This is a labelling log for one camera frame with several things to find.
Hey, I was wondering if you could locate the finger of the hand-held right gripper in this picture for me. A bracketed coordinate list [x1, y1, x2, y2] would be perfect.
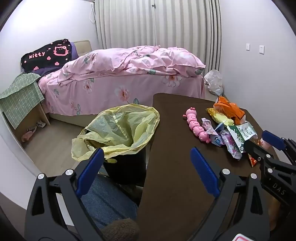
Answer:
[262, 130, 296, 164]
[244, 140, 275, 167]

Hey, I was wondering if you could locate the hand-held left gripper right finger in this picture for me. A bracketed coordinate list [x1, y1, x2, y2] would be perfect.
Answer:
[187, 147, 271, 241]

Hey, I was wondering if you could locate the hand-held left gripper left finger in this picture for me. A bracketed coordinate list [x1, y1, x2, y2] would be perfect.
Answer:
[24, 147, 109, 241]

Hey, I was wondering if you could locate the red orange wrapper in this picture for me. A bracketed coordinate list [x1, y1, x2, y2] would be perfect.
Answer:
[247, 153, 260, 167]

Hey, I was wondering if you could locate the green white snack packet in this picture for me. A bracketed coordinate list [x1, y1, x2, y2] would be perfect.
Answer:
[227, 122, 258, 153]

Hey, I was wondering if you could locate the pink purple clear wrapper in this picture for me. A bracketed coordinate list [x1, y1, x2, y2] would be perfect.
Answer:
[220, 130, 242, 161]

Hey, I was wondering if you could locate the blue snack wrapper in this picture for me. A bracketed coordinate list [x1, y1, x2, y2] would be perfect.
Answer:
[209, 123, 226, 147]

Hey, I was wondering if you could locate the small pink wrapper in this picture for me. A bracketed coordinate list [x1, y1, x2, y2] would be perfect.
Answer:
[201, 118, 218, 135]

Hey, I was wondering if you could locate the orange plastic bag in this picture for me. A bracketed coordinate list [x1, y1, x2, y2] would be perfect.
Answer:
[213, 97, 245, 126]

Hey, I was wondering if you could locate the gold yellow snack wrapper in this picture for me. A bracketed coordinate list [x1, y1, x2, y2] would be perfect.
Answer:
[206, 108, 234, 126]

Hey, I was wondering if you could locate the person's jeans leg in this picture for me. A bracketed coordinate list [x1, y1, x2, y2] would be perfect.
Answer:
[81, 173, 139, 230]

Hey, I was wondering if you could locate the pink caterpillar toy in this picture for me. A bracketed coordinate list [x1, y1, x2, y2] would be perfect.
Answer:
[183, 107, 212, 143]

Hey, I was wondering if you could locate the brown fuzzy sleeve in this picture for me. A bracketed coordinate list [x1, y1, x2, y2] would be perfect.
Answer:
[102, 219, 140, 241]

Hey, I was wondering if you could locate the pink slipper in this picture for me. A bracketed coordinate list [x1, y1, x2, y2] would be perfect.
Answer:
[21, 131, 35, 142]

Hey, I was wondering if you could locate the pink floral bed sheet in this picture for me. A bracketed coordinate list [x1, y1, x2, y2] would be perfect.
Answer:
[38, 70, 206, 116]

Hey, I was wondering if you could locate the white plastic bag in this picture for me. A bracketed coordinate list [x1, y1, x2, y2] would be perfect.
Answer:
[203, 70, 223, 96]

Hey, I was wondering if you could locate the green checkered cloth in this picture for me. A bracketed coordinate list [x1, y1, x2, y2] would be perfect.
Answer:
[0, 72, 45, 130]

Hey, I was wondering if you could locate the purple pillow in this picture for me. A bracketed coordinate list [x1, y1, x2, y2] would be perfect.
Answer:
[35, 42, 79, 77]

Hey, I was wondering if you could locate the black pink cat print blanket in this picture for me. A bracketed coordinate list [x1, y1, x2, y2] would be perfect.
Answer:
[21, 39, 74, 73]

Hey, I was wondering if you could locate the white pleated curtain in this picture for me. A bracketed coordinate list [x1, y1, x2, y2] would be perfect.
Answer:
[95, 0, 221, 70]

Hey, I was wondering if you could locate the white hanging cord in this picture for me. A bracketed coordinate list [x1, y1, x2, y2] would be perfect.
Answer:
[90, 0, 97, 24]

